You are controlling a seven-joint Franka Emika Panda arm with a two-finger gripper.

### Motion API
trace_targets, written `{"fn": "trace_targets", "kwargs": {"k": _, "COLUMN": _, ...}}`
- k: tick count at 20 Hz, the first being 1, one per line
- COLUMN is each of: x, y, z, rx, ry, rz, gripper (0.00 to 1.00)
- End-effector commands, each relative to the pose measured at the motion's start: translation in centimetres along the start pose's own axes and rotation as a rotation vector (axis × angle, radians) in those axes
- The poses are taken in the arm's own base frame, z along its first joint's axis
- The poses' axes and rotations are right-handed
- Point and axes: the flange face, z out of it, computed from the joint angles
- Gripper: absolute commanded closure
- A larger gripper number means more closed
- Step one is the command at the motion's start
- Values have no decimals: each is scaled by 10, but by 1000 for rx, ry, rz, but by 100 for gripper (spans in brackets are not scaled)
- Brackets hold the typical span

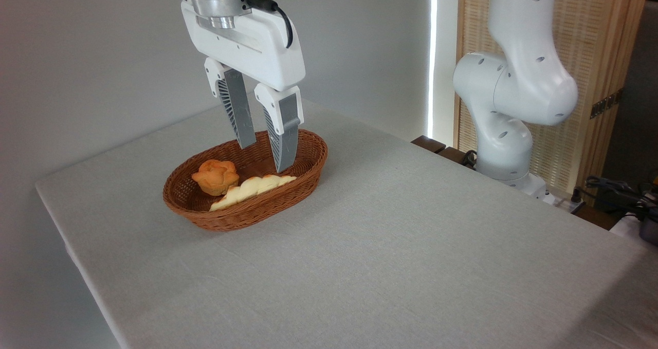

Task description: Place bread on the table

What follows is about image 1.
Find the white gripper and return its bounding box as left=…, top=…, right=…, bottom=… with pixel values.
left=180, top=2, right=306, bottom=174

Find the pale braided bread loaf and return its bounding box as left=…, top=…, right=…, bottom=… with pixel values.
left=209, top=174, right=298, bottom=212

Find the orange flower-shaped bun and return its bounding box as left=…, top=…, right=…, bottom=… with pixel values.
left=191, top=159, right=240, bottom=196

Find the brown oval wicker basket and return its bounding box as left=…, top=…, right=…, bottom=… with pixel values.
left=162, top=128, right=328, bottom=232

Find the grey tablecloth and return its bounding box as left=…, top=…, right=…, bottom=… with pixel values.
left=35, top=98, right=658, bottom=349

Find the wooden lattice screen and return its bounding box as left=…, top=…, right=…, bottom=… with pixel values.
left=455, top=0, right=650, bottom=206

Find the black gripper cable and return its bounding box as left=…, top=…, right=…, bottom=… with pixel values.
left=246, top=0, right=294, bottom=49

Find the black bracket on screen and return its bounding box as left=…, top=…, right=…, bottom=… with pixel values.
left=590, top=89, right=624, bottom=119

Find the black cable bundle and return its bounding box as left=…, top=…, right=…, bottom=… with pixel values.
left=585, top=175, right=658, bottom=221

